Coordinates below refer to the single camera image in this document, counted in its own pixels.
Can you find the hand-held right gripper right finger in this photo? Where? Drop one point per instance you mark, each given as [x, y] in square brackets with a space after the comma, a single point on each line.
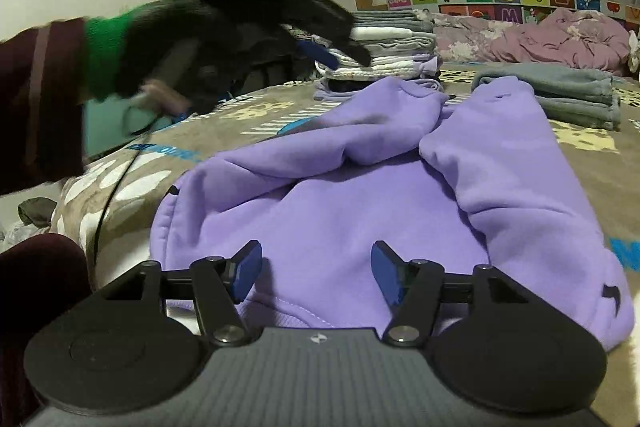
[387, 274]

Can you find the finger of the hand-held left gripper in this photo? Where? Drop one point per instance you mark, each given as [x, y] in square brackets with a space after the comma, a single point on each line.
[320, 54]

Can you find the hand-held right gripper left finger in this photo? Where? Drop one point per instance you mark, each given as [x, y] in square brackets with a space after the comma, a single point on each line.
[247, 269]

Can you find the purple hoodie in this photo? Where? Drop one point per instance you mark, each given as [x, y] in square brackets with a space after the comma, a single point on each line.
[350, 207]

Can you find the person's left forearm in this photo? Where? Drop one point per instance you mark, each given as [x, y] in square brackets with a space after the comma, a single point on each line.
[40, 107]

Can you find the stack of folded clothes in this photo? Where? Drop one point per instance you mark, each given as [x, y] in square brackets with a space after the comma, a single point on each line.
[395, 42]

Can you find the pile of unfolded clothes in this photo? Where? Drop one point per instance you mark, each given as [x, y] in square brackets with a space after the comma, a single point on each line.
[634, 52]

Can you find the person's left hand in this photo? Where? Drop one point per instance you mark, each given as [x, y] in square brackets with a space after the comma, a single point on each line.
[150, 27]

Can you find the printed cartoon blanket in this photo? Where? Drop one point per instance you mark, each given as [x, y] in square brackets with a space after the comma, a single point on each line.
[250, 117]

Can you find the person's leg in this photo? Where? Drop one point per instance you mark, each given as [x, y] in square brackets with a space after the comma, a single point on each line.
[35, 287]

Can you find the dark cloth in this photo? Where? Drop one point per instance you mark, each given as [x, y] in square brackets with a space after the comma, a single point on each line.
[37, 211]

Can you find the grey folded garment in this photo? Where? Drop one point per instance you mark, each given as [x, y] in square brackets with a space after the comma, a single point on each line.
[560, 97]

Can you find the pink quilt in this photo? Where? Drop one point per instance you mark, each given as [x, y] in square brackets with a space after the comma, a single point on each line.
[565, 39]

